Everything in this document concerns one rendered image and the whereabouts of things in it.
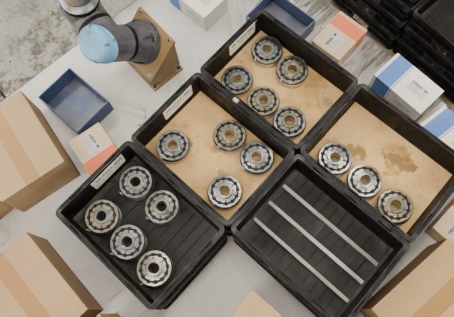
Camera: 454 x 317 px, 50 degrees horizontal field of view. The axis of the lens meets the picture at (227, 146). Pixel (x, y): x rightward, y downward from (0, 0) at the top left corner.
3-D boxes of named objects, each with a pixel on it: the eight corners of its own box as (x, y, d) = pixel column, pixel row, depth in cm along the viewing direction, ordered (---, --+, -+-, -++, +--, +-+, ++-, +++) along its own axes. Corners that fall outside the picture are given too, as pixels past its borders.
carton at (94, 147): (75, 149, 169) (67, 142, 162) (105, 130, 171) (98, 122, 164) (99, 185, 165) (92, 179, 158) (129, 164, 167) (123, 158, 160)
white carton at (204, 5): (168, 1, 187) (165, -14, 179) (190, -19, 190) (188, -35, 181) (206, 32, 182) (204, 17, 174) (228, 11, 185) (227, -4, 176)
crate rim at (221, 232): (55, 214, 141) (53, 212, 139) (130, 140, 148) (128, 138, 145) (153, 312, 131) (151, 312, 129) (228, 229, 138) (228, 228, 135)
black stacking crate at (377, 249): (230, 234, 147) (228, 228, 136) (293, 163, 153) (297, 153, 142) (334, 330, 137) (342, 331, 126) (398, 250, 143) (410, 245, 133)
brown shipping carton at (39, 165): (-16, 143, 171) (-41, 127, 156) (39, 109, 175) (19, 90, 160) (23, 212, 163) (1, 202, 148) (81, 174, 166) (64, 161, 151)
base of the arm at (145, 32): (121, 45, 172) (99, 46, 164) (138, 9, 164) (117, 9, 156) (148, 73, 168) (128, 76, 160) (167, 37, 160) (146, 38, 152)
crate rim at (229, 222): (130, 140, 148) (128, 138, 145) (198, 73, 154) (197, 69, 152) (228, 229, 138) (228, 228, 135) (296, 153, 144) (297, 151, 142)
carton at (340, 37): (335, 70, 175) (338, 60, 168) (309, 51, 178) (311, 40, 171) (363, 41, 178) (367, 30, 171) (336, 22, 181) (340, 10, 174)
